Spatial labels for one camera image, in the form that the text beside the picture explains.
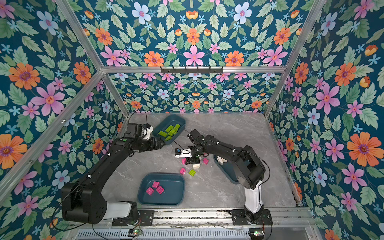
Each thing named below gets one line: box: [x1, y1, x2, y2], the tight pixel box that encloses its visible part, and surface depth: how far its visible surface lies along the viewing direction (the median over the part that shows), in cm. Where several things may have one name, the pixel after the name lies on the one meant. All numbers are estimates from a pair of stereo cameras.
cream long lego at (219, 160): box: [217, 155, 224, 165], surface depth 92 cm
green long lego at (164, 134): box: [158, 130, 168, 137], surface depth 110 cm
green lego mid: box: [168, 129, 177, 136], surface depth 109 cm
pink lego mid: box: [152, 181, 160, 188], surface depth 84 cm
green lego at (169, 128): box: [165, 124, 174, 133], surface depth 111 cm
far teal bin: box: [152, 114, 186, 145], surface depth 110 cm
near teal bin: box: [137, 172, 186, 206], surface depth 84 cm
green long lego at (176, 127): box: [171, 123, 181, 132], surface depth 110 cm
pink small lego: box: [155, 185, 165, 195], surface depth 82 cm
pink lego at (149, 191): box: [145, 186, 154, 196], surface depth 82 cm
